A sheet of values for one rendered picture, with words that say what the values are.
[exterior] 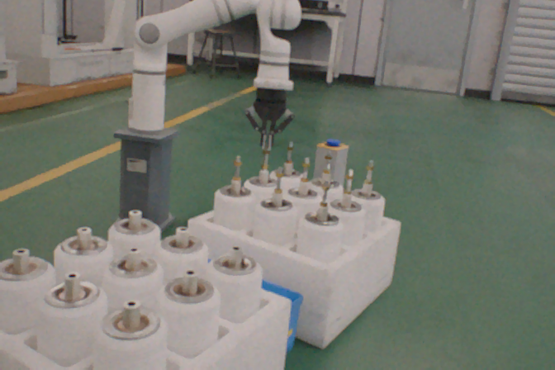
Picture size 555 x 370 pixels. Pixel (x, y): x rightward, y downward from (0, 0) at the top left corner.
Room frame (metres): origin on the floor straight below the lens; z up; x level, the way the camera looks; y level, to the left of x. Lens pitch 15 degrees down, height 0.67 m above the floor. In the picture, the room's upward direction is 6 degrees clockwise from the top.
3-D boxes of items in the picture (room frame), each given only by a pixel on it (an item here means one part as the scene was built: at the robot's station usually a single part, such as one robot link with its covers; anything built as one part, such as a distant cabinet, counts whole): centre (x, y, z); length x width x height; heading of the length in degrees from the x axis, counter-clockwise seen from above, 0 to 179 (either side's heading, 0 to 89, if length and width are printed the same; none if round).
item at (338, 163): (1.55, -0.14, 0.16); 0.07 x 0.07 x 0.31; 59
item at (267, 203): (1.16, 0.01, 0.25); 0.08 x 0.08 x 0.01
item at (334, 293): (1.27, -0.06, 0.09); 0.39 x 0.39 x 0.18; 59
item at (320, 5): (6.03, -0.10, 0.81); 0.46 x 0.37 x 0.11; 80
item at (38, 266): (0.75, 0.39, 0.25); 0.08 x 0.08 x 0.01
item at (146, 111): (1.56, 0.41, 0.39); 0.09 x 0.09 x 0.17; 80
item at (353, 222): (1.21, -0.16, 0.16); 0.10 x 0.10 x 0.18
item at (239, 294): (0.84, 0.06, 0.16); 0.10 x 0.10 x 0.18
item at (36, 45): (4.25, 1.68, 0.45); 1.51 x 0.57 x 0.74; 170
